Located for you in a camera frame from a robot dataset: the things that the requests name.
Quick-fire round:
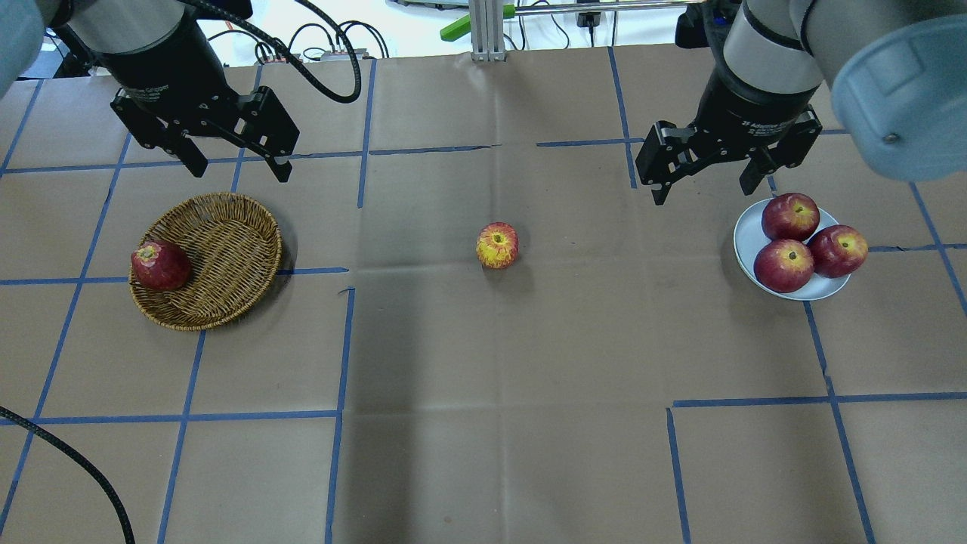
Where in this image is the light blue plate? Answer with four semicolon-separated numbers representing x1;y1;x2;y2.
733;199;851;301

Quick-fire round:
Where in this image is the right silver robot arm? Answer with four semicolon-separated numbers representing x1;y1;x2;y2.
635;1;966;206

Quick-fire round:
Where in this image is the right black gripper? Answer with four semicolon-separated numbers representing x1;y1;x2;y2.
635;64;823;206

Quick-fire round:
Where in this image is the dark red apple in basket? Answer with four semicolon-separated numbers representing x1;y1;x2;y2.
131;240;193;292

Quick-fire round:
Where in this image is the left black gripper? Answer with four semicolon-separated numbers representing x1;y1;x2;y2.
99;20;300;183

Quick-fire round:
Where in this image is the aluminium frame post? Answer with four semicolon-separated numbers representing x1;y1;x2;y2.
468;0;505;63

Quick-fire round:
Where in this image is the red apple on plate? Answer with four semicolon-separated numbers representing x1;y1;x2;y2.
807;224;868;279
753;239;815;294
761;193;821;242

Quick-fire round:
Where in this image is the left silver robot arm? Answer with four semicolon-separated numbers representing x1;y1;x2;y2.
2;1;300;183

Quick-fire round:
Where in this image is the woven wicker basket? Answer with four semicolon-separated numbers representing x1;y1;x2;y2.
128;192;283;332

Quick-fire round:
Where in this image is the yellow-red apple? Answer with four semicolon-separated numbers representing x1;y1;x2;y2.
474;221;519;270

